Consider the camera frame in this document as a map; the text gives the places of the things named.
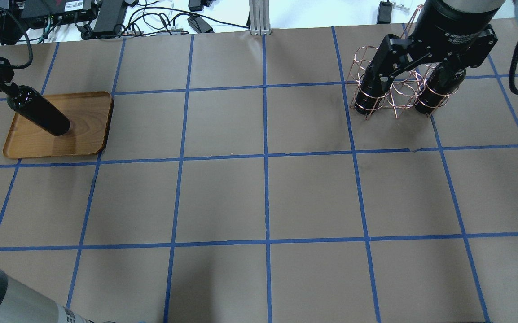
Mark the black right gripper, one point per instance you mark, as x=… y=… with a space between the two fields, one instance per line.
x=451 y=23

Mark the dark wine bottle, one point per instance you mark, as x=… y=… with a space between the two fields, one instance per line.
x=373 y=86
x=431 y=99
x=31 y=105

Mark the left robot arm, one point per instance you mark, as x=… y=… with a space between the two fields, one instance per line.
x=18 y=302

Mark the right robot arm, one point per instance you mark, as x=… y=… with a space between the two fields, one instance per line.
x=511 y=28

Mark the wooden tray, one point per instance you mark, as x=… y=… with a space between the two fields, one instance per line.
x=75 y=124

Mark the black power adapter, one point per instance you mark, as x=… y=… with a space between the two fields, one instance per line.
x=110 y=18

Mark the copper wire bottle basket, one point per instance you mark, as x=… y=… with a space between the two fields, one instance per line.
x=406 y=86

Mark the aluminium frame post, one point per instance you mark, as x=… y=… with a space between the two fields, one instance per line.
x=260 y=23

